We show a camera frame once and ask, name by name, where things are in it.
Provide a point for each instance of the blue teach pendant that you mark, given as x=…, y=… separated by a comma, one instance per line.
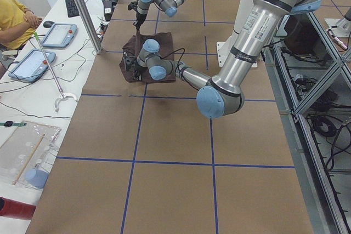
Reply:
x=30, y=68
x=59, y=36

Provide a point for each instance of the reacher grabber stick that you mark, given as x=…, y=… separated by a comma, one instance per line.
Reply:
x=63, y=95

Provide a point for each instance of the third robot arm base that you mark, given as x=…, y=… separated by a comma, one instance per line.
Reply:
x=339, y=27

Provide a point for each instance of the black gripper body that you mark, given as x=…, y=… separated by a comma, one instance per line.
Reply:
x=136, y=71
x=139, y=19

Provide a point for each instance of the black aluminium frame rack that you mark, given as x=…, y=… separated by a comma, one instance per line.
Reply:
x=311, y=83

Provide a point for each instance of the blue plastic cup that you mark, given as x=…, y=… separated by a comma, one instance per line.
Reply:
x=36, y=177

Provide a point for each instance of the dark brown t-shirt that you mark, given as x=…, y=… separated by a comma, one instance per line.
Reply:
x=154, y=54

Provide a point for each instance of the lower blue teach pendant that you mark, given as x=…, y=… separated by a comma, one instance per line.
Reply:
x=30, y=68

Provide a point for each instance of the red cylinder bottle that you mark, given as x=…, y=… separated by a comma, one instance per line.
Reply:
x=16, y=210

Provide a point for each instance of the person in yellow shirt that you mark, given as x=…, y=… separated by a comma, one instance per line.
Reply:
x=18, y=24

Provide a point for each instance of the black keyboard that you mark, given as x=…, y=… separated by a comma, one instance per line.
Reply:
x=72, y=10

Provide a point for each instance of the aluminium frame post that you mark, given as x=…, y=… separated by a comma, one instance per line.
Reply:
x=88, y=24

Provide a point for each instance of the clear plastic bag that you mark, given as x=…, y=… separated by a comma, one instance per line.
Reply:
x=31, y=145

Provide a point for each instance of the upper blue teach pendant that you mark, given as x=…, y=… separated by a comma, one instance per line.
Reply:
x=59, y=36

